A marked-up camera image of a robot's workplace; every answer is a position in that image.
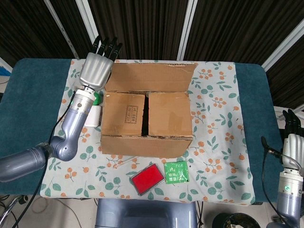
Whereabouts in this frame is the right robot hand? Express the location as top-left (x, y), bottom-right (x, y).
top-left (261, 109), bottom-right (304, 171)

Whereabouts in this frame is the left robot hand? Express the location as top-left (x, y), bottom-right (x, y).
top-left (78, 37), bottom-right (124, 91)

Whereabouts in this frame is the brown cardboard box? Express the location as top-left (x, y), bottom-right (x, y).
top-left (99, 61), bottom-right (198, 159)

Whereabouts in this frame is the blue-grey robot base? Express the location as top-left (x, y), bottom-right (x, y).
top-left (95, 198), bottom-right (199, 228)

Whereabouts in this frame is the white rectangular plastic case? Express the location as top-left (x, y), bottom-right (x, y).
top-left (84, 105), bottom-right (102, 128)

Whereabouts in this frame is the teal table cover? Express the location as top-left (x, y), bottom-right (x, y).
top-left (0, 58), bottom-right (292, 206)

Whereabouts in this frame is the floral printed tablecloth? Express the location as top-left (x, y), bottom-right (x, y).
top-left (39, 58), bottom-right (256, 205)

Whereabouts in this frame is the white board with blue print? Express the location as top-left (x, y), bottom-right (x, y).
top-left (0, 57), bottom-right (14, 76)

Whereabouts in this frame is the black waste bin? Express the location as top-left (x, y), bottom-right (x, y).
top-left (210, 212), bottom-right (261, 228)

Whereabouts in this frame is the clear plastic straw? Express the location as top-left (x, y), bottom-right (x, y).
top-left (113, 156), bottom-right (138, 169)

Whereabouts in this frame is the red ink pad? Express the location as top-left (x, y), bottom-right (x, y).
top-left (129, 163), bottom-right (165, 196)

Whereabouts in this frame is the green tea sachet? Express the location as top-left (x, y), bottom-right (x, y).
top-left (163, 161), bottom-right (190, 185)

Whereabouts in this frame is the chrome metal stand leg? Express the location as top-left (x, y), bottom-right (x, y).
top-left (0, 196), bottom-right (20, 226)

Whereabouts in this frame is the black right hand cable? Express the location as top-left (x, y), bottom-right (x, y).
top-left (261, 146), bottom-right (289, 225)

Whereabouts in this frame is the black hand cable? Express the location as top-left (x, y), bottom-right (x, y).
top-left (9, 104), bottom-right (74, 228)
top-left (261, 146), bottom-right (289, 225)

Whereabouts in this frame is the double white partition post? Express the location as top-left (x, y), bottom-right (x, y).
top-left (76, 0), bottom-right (106, 59)

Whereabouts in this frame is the thin white partition post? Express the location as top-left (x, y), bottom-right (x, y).
top-left (44, 0), bottom-right (80, 59)

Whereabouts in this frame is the wide white partition post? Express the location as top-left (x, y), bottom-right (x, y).
top-left (261, 18), bottom-right (304, 72)

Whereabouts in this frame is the black left hand cable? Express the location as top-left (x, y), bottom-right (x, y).
top-left (9, 104), bottom-right (74, 228)

